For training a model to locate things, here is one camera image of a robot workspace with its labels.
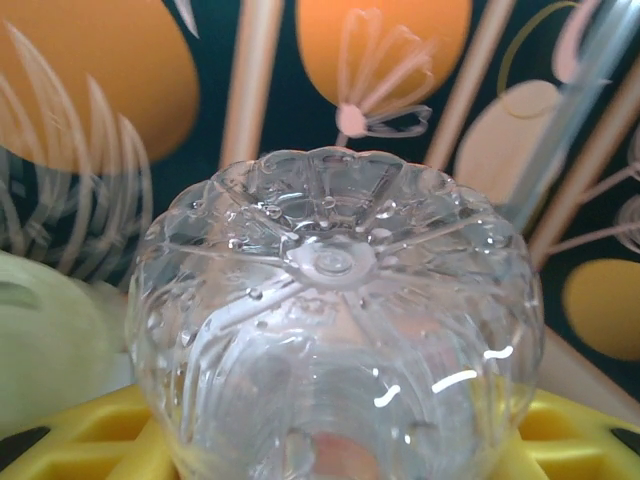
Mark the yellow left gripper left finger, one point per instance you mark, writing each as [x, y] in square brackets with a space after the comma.
[90, 445]

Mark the clear bottle red label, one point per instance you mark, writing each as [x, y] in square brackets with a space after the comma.
[330, 310]

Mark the cream plastic bin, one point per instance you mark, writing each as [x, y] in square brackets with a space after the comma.
[50, 350]

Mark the aluminium frame post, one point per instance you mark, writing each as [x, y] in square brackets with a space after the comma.
[565, 100]

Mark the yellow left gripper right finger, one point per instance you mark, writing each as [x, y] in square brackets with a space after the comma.
[580, 445]

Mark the cream waste bin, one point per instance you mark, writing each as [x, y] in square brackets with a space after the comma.
[30, 380]

